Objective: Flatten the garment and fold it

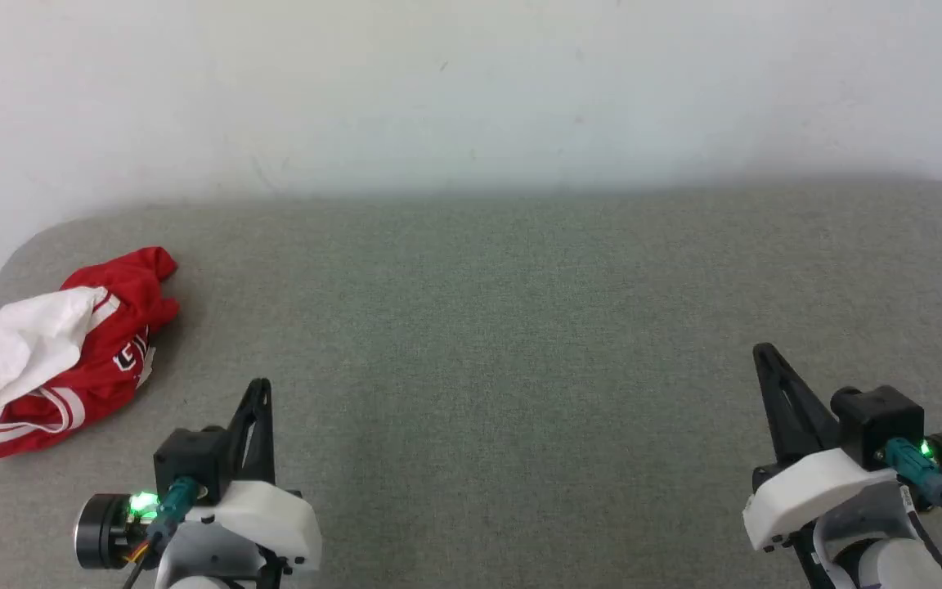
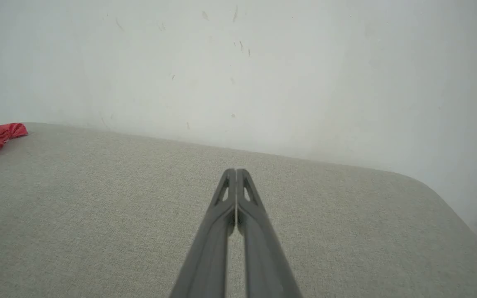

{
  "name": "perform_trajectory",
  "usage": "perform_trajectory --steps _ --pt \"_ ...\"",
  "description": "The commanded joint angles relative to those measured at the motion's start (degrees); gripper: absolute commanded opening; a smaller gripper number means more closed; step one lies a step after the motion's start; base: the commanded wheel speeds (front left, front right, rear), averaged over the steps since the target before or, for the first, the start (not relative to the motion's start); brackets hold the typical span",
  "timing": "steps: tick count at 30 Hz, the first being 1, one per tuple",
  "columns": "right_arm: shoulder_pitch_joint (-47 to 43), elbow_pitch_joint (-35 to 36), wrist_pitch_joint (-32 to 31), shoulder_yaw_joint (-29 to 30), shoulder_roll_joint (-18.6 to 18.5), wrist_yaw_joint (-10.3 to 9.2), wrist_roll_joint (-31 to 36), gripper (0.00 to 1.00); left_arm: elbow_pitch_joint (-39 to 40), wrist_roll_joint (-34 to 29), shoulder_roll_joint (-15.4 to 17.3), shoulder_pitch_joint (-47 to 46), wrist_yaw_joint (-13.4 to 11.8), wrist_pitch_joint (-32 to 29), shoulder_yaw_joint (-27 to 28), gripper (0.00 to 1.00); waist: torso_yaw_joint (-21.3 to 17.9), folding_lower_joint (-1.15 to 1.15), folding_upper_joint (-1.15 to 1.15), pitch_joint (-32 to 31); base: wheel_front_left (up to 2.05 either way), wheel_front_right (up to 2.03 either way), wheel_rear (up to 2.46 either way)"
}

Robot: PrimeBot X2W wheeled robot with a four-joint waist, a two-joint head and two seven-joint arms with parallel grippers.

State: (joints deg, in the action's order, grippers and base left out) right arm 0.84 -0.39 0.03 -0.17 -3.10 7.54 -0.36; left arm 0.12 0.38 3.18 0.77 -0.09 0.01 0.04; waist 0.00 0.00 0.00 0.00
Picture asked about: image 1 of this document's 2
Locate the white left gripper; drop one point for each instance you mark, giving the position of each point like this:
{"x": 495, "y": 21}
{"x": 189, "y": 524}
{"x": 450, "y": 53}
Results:
{"x": 266, "y": 523}

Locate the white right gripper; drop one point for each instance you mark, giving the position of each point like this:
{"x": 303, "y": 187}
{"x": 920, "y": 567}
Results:
{"x": 814, "y": 491}

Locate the red and white jersey shirt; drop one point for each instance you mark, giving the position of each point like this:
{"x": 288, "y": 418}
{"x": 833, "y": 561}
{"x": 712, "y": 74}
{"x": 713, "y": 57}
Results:
{"x": 103, "y": 360}

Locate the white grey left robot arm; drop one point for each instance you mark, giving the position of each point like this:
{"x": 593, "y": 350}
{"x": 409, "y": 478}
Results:
{"x": 193, "y": 582}

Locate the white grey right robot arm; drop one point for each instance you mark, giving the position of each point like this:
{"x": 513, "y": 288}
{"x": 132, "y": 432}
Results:
{"x": 896, "y": 564}

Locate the grey fabric sofa seat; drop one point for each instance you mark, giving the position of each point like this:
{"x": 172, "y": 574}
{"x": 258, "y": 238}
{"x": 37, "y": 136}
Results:
{"x": 504, "y": 368}

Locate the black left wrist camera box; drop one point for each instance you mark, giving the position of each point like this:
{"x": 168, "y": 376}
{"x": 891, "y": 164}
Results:
{"x": 189, "y": 458}

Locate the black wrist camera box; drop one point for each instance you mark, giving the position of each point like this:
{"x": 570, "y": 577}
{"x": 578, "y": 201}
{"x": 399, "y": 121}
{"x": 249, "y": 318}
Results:
{"x": 880, "y": 417}
{"x": 189, "y": 458}

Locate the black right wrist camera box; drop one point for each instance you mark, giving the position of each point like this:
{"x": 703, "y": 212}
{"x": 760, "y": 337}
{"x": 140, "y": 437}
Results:
{"x": 880, "y": 417}

